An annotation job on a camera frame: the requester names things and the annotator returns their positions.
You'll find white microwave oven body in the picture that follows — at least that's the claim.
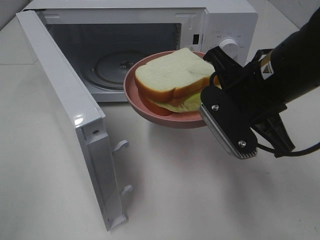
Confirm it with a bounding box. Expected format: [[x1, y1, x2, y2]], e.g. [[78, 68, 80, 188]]
[[21, 0, 258, 103]]

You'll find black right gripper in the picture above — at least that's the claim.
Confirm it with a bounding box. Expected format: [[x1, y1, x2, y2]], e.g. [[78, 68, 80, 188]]
[[199, 46, 287, 159]]

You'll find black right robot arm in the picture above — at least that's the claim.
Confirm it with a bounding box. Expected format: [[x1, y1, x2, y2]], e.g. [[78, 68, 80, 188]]
[[199, 11, 320, 159]]

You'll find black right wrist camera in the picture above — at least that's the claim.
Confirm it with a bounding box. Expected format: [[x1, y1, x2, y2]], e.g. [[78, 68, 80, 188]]
[[251, 113, 295, 158]]

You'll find pink plate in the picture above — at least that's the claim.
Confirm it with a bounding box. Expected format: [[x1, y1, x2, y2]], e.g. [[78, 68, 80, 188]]
[[123, 51, 206, 129]]

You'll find upper white power knob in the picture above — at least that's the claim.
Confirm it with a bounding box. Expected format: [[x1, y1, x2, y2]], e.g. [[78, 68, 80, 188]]
[[217, 37, 239, 59]]

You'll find sandwich with white bread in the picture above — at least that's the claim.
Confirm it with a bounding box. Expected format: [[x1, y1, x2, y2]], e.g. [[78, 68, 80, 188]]
[[134, 48, 216, 116]]

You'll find white microwave door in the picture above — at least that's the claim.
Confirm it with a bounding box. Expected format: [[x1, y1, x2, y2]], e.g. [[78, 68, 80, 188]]
[[16, 10, 128, 231]]

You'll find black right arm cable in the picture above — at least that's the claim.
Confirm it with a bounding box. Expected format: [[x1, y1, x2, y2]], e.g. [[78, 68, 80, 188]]
[[249, 48, 320, 157]]

